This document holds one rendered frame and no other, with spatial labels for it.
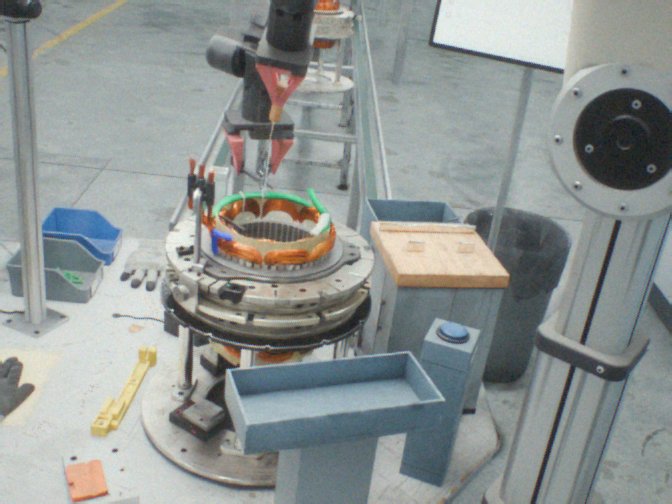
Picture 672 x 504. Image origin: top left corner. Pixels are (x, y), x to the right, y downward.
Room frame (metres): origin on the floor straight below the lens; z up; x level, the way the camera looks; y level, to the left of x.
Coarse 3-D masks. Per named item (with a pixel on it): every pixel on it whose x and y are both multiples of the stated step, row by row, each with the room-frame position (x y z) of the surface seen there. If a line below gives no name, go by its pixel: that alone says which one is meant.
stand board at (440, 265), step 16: (432, 224) 1.32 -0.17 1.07; (448, 224) 1.33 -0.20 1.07; (384, 240) 1.23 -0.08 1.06; (400, 240) 1.24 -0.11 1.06; (416, 240) 1.25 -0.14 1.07; (432, 240) 1.25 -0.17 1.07; (448, 240) 1.26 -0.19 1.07; (464, 240) 1.27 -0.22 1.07; (480, 240) 1.28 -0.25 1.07; (384, 256) 1.19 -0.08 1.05; (400, 256) 1.17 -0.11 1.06; (416, 256) 1.18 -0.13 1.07; (432, 256) 1.19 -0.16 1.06; (448, 256) 1.20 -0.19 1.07; (464, 256) 1.20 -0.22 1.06; (480, 256) 1.21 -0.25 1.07; (400, 272) 1.11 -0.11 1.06; (416, 272) 1.12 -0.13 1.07; (432, 272) 1.13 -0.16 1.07; (448, 272) 1.14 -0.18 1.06; (464, 272) 1.14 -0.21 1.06; (480, 272) 1.15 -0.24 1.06; (496, 272) 1.16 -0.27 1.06
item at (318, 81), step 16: (320, 16) 3.22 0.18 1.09; (336, 16) 3.27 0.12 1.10; (352, 16) 3.33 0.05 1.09; (320, 32) 3.23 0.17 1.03; (336, 32) 3.27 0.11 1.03; (352, 32) 3.37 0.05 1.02; (320, 48) 3.49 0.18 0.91; (320, 64) 3.48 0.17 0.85; (336, 64) 3.33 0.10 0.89; (304, 80) 3.35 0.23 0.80; (320, 80) 3.39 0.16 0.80; (336, 80) 3.33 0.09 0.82
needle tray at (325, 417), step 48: (240, 384) 0.80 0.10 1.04; (288, 384) 0.82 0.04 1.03; (336, 384) 0.85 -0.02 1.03; (384, 384) 0.86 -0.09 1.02; (432, 384) 0.82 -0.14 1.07; (240, 432) 0.71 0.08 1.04; (288, 432) 0.71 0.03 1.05; (336, 432) 0.74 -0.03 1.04; (384, 432) 0.76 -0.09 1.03; (288, 480) 0.76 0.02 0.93; (336, 480) 0.75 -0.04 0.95
